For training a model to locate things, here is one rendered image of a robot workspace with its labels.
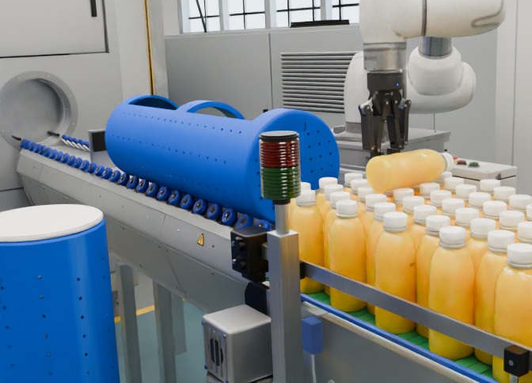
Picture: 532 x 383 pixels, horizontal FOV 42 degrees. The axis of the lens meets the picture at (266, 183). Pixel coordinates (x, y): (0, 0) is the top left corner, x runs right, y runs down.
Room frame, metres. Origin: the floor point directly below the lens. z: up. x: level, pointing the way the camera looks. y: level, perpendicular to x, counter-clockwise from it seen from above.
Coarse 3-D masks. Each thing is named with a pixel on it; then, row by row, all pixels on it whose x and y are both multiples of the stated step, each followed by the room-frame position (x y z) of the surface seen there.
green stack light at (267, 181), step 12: (264, 168) 1.06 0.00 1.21; (276, 168) 1.06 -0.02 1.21; (288, 168) 1.06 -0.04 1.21; (300, 168) 1.08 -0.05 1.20; (264, 180) 1.06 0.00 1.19; (276, 180) 1.05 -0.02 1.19; (288, 180) 1.05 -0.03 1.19; (300, 180) 1.08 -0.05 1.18; (264, 192) 1.07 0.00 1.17; (276, 192) 1.05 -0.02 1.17; (288, 192) 1.05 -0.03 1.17; (300, 192) 1.07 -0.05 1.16
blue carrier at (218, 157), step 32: (128, 128) 2.16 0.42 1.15; (160, 128) 1.99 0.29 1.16; (192, 128) 1.85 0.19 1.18; (224, 128) 1.73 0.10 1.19; (256, 128) 1.62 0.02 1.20; (288, 128) 1.65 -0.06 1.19; (320, 128) 1.70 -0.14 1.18; (128, 160) 2.16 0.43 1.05; (160, 160) 1.96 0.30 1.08; (192, 160) 1.79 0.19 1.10; (224, 160) 1.66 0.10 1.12; (256, 160) 1.60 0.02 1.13; (320, 160) 1.70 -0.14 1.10; (192, 192) 1.88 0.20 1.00; (224, 192) 1.69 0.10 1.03; (256, 192) 1.59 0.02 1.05
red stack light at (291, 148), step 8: (264, 144) 1.06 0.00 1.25; (272, 144) 1.05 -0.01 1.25; (280, 144) 1.05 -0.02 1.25; (288, 144) 1.06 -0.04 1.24; (296, 144) 1.07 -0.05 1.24; (264, 152) 1.06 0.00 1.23; (272, 152) 1.06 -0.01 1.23; (280, 152) 1.05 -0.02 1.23; (288, 152) 1.06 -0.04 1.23; (296, 152) 1.07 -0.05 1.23; (264, 160) 1.06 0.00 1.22; (272, 160) 1.05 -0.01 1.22; (280, 160) 1.05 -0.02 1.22; (288, 160) 1.06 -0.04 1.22; (296, 160) 1.06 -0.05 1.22
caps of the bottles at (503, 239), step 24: (432, 192) 1.30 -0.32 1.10; (456, 192) 1.34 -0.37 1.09; (480, 192) 1.29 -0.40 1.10; (504, 192) 1.29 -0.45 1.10; (384, 216) 1.15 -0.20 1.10; (432, 216) 1.13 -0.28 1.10; (456, 216) 1.16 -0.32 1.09; (504, 216) 1.12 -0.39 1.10; (528, 216) 1.16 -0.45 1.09; (456, 240) 1.03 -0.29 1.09; (504, 240) 1.00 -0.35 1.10
